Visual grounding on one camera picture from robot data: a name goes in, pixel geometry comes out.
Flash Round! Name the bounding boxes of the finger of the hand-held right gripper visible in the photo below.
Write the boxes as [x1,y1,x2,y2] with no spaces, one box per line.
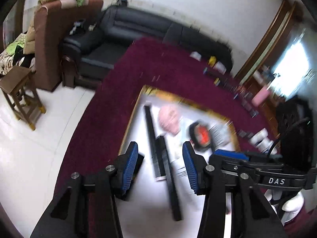
[210,150,284,172]

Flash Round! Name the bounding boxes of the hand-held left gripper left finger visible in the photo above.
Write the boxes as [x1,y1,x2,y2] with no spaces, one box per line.
[30,141,139,238]

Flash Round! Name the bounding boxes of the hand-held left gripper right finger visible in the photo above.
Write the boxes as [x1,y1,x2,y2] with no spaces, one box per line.
[182,141,289,238]

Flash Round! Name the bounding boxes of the white box blue print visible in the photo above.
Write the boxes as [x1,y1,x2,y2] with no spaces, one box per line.
[208,123,235,152]

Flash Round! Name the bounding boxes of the plain black marker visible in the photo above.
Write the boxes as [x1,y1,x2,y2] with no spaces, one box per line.
[156,136,183,222]

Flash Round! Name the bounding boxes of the black marker purple caps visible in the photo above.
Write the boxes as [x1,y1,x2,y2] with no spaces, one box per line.
[144,105,165,181]

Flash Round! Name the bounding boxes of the black tape roll red core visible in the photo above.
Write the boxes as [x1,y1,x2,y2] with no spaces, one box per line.
[189,120,213,153]

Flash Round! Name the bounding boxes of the gold framed white tray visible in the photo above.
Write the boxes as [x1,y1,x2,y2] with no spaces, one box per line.
[118,84,241,238]

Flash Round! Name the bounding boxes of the person's right hand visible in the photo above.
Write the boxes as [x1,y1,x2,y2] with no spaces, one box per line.
[264,188,305,225]

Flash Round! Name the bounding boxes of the white cups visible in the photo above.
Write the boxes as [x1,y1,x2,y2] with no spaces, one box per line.
[250,128,271,153]

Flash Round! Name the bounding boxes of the pink bottle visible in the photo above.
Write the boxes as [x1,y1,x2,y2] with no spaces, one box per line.
[251,88,271,106]

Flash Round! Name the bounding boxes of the pink round object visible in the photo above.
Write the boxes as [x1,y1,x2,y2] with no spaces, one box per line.
[158,105,181,135]

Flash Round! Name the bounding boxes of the black key case with keys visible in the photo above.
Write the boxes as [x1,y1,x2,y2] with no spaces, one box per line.
[234,85,253,102]

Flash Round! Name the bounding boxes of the black marker teal caps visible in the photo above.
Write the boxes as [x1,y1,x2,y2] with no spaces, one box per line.
[203,67,224,79]

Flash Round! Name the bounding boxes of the small white packet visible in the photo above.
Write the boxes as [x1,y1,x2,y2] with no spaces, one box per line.
[214,62,227,75]

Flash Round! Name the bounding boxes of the brown handbag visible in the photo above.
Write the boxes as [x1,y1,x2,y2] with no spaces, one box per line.
[61,54,81,88]

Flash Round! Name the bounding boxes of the black sofa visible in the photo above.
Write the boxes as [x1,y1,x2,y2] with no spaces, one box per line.
[62,5,233,90]

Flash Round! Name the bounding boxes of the wooden stool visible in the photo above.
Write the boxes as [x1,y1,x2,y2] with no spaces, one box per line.
[0,66,46,131]

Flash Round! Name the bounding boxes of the brown armchair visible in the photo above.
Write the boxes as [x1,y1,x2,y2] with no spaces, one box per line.
[33,0,104,92]

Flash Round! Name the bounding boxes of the small blue white object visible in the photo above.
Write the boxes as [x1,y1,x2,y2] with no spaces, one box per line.
[70,21,86,35]

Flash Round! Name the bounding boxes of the floral blanket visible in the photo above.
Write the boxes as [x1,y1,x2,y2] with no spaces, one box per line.
[0,33,35,76]

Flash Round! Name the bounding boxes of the black braided cable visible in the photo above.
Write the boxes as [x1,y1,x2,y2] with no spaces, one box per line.
[267,119,310,157]

